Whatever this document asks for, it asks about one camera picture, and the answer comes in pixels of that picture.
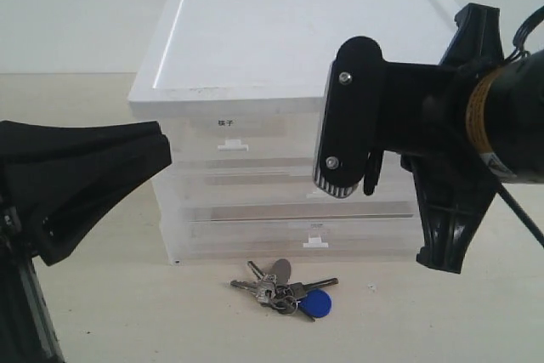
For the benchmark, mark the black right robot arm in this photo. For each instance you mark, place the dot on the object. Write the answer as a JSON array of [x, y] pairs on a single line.
[[504, 121]]

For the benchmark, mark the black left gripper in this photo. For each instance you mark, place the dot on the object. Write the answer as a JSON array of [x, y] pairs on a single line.
[[57, 203]]

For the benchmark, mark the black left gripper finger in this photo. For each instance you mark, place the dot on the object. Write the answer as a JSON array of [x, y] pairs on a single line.
[[76, 146]]

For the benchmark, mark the white translucent drawer cabinet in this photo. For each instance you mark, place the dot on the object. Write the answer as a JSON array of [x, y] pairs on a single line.
[[227, 58]]

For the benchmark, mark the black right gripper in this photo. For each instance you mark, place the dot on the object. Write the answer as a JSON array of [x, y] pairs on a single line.
[[423, 119]]

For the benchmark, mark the key bunch with blue tag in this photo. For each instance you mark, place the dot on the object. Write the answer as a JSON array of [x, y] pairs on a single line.
[[273, 289]]

